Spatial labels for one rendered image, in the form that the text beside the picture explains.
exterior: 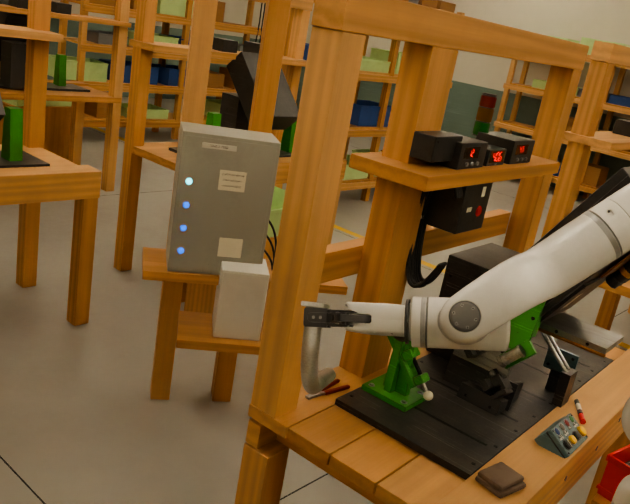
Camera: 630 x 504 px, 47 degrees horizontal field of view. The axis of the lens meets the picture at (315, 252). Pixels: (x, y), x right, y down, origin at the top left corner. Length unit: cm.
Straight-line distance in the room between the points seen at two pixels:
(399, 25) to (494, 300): 89
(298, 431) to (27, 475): 152
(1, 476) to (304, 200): 189
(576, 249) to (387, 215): 91
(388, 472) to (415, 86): 98
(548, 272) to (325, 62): 74
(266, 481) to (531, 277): 111
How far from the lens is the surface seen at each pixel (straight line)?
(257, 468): 201
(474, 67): 1251
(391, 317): 116
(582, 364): 267
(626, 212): 122
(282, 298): 178
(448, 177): 193
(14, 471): 317
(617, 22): 1164
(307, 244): 171
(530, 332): 214
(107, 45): 912
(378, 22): 172
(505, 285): 110
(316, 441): 185
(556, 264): 118
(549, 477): 195
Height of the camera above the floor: 187
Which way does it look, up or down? 18 degrees down
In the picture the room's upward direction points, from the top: 10 degrees clockwise
